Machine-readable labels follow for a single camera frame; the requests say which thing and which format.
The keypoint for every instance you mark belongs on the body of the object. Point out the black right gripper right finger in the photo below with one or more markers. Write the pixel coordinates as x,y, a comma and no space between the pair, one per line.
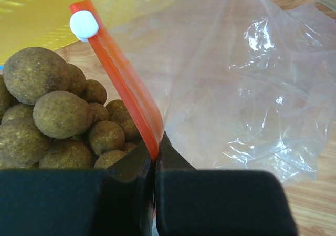
217,202

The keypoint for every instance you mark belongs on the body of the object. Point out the bunch of brown longans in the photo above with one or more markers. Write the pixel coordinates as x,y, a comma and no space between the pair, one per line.
52,116

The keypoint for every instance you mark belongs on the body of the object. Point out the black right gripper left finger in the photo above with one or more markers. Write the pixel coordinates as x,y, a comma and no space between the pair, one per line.
113,201

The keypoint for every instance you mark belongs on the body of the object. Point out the clear zip top bag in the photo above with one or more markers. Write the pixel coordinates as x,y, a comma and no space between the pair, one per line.
235,84

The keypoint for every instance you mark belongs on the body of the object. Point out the yellow plastic shopping basket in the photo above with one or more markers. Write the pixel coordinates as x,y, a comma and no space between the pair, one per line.
53,24

